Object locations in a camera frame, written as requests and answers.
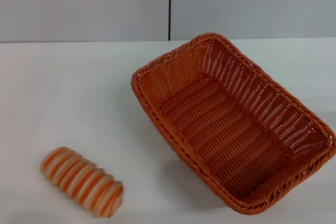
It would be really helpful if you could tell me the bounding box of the orange woven rectangular basket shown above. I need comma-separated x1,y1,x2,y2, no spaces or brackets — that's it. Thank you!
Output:
130,33,336,216

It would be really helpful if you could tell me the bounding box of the orange white striped toy bread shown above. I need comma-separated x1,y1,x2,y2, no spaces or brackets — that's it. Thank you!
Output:
39,146,124,219

